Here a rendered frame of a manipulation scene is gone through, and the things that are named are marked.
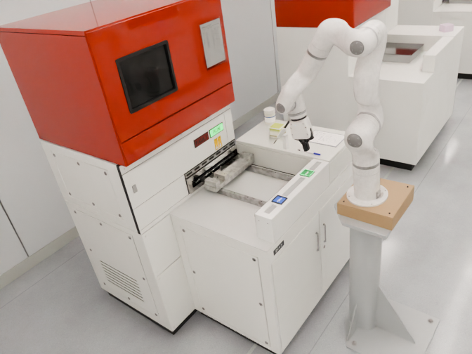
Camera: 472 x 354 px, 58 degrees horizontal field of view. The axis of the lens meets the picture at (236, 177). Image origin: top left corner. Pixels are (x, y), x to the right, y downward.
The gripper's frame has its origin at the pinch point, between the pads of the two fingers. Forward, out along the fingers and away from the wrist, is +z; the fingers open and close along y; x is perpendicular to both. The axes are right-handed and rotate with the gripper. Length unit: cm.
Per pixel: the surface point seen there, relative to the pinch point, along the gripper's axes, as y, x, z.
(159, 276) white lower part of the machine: -69, -63, 47
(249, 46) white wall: -208, 234, -16
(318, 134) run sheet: -17.7, 39.8, 11.2
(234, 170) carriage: -50, -3, 13
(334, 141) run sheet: -5.6, 35.3, 13.8
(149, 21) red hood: -38, -33, -76
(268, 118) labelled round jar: -51, 41, 0
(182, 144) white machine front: -56, -26, -14
